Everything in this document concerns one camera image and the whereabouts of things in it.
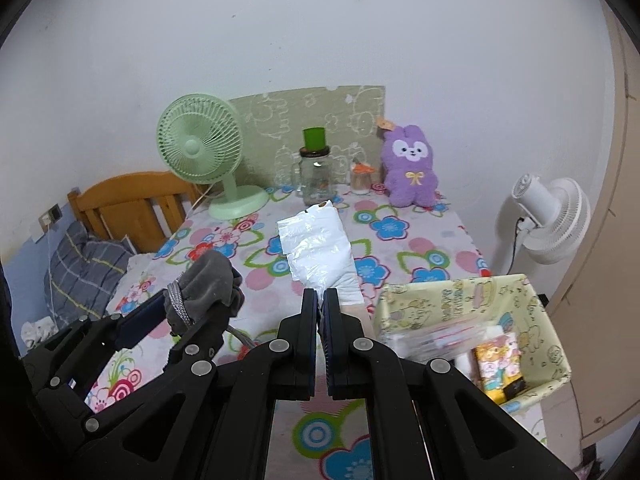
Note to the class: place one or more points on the purple plush bunny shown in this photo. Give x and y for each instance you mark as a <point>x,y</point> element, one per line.
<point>410,175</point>

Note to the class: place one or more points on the wooden bed headboard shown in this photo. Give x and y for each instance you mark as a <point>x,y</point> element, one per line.
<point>125,210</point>

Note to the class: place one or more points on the white plastic-wrapped soft pack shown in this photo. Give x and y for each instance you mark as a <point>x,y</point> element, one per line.
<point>315,245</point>

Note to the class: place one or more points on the clear plastic packet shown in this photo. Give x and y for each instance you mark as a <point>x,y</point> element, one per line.
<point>430,340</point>

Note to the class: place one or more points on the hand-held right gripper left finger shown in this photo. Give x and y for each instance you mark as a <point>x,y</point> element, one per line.
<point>311,325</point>

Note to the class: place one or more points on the green printed board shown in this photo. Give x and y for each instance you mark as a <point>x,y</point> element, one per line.
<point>280,115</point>

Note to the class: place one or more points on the grey plaid pillow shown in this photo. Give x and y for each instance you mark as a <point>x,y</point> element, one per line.
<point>85,270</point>

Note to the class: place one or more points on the green desk fan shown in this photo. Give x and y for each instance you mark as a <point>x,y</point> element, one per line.
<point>200,145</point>

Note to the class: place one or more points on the glass jar mug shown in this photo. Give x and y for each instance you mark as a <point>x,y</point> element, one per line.
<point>316,175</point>

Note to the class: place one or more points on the white standing fan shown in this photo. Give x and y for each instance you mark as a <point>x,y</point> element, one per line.
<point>555,220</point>

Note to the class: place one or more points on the green plastic cup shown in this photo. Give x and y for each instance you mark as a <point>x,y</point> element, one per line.
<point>314,137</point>

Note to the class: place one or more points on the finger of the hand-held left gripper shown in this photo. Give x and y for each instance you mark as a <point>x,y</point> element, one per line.
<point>205,335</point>
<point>142,315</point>

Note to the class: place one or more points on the yellow printed fabric storage bin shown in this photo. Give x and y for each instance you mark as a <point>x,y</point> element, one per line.
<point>545,340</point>

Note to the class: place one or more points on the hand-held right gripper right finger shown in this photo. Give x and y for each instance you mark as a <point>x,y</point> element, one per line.
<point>330,325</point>

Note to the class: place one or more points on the white crumpled cloth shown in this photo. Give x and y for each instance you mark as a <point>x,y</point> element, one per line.
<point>37,331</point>

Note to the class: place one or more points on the wall socket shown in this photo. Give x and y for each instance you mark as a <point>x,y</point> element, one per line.
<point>50,215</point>

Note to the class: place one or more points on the small jar with orange lid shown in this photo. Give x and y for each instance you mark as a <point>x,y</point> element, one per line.
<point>361,179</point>

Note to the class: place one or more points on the cartoon tissue pack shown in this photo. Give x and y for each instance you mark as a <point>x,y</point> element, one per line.
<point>497,365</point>

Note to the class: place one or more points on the beige wooden door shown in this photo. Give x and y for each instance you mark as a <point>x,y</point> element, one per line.
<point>610,260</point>

